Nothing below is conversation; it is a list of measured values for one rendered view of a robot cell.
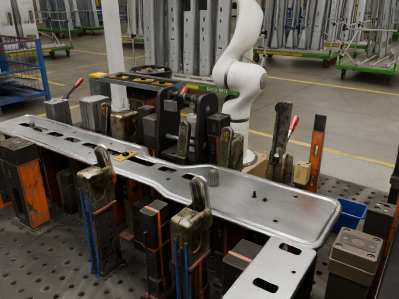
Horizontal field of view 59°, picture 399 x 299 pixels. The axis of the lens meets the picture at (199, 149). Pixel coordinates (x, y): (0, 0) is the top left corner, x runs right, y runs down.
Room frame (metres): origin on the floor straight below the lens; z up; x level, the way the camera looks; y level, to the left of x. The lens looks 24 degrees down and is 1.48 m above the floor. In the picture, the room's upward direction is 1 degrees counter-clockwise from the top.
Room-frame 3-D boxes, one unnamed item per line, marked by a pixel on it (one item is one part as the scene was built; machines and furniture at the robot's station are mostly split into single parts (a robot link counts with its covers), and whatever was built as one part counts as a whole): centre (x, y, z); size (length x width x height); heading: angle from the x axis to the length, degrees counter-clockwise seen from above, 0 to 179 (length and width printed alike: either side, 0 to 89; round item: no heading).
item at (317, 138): (0.86, -0.31, 0.95); 0.03 x 0.01 x 0.50; 55
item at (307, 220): (1.06, 0.26, 1.00); 1.38 x 0.22 x 0.02; 55
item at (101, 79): (1.47, 0.24, 1.16); 0.37 x 0.14 x 0.02; 55
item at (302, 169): (0.85, -0.28, 0.88); 0.04 x 0.04 x 0.36; 55
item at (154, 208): (0.76, 0.12, 0.84); 0.11 x 0.08 x 0.29; 145
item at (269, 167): (0.93, -0.23, 0.88); 0.07 x 0.06 x 0.35; 145
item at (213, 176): (0.87, -0.04, 1.02); 0.03 x 0.03 x 0.07
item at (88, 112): (1.38, 0.42, 0.90); 0.13 x 0.10 x 0.41; 145
